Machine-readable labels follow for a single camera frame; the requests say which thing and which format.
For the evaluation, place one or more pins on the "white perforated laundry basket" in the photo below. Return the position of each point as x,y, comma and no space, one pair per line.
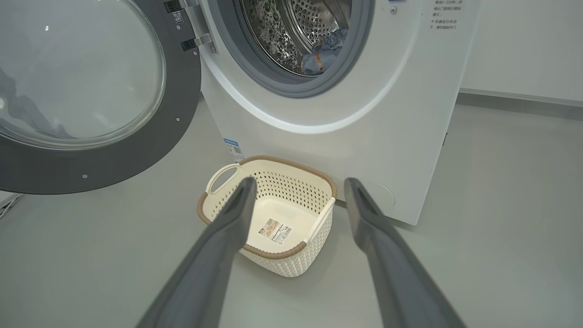
291,264

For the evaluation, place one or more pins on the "washing machine door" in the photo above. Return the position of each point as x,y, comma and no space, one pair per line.
136,155

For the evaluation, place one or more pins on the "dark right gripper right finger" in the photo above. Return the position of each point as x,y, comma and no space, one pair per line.
391,273

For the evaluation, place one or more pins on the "blue cartoon print garment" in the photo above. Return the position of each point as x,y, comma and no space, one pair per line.
319,61
338,38

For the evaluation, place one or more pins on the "basket product label sticker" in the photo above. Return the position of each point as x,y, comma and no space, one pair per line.
276,231

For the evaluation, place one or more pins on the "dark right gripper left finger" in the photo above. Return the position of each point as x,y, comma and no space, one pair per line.
214,264

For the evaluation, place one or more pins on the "silver metal frame leg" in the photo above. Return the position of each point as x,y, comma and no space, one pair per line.
9,205

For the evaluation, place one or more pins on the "blue energy label sticker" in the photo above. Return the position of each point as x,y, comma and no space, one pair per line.
234,150

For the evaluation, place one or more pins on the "white front-load washing machine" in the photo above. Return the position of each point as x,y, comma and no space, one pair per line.
364,150

